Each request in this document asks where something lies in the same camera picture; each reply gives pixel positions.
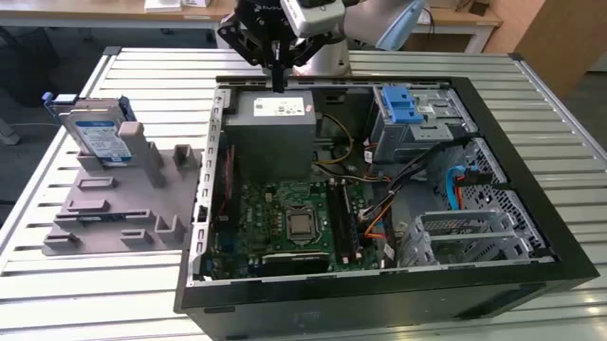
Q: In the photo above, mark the black open PC case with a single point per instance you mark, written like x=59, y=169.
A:
x=333, y=309

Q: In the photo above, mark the CPU socket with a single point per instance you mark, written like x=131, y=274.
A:
x=286, y=227

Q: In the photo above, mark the brown wooden cabinet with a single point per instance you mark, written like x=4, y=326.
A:
x=559, y=35

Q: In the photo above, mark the metal optical drive cage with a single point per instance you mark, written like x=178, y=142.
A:
x=427, y=133

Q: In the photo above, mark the green motherboard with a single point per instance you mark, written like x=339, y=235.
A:
x=266, y=213

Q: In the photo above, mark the small brown box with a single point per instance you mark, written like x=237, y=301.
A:
x=481, y=7

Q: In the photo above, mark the black RAM slot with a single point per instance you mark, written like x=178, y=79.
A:
x=353, y=220
x=335, y=220

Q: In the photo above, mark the grey parts rack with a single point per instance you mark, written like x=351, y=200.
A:
x=119, y=199

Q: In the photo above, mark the white box black print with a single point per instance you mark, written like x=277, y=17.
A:
x=197, y=3

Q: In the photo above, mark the blue plastic drive latch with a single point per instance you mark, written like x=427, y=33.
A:
x=401, y=106

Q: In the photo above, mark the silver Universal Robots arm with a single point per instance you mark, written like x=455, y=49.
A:
x=333, y=60

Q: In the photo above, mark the black graphics card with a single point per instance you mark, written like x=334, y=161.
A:
x=294, y=264

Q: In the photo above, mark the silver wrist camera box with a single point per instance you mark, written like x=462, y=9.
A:
x=315, y=19

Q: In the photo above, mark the hard disk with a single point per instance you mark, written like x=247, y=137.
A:
x=99, y=135

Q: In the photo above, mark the white table leg foot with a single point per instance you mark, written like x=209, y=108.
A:
x=10, y=135

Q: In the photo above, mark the metal disk bay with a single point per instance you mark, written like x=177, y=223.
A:
x=465, y=214

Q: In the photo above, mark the black bin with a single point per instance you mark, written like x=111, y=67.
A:
x=28, y=64

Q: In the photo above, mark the grey power supply unit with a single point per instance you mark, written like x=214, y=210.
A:
x=270, y=149

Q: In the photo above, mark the silver CPU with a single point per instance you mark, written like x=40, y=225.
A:
x=301, y=224

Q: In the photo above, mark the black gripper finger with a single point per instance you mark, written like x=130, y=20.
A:
x=303, y=53
x=245, y=39

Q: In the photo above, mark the white flat box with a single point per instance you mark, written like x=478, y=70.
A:
x=163, y=5

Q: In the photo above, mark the long wooden desk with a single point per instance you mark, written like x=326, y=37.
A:
x=95, y=14

